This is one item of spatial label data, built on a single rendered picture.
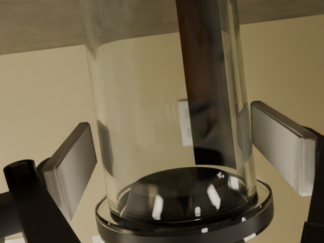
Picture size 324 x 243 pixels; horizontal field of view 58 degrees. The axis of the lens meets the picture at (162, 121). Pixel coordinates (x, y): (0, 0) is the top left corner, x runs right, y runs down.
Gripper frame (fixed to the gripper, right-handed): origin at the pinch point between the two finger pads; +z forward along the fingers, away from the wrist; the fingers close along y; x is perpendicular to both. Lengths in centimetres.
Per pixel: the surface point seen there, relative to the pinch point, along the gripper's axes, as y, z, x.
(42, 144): -32, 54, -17
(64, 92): -24, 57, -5
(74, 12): -12.2, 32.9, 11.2
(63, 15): -14.3, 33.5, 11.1
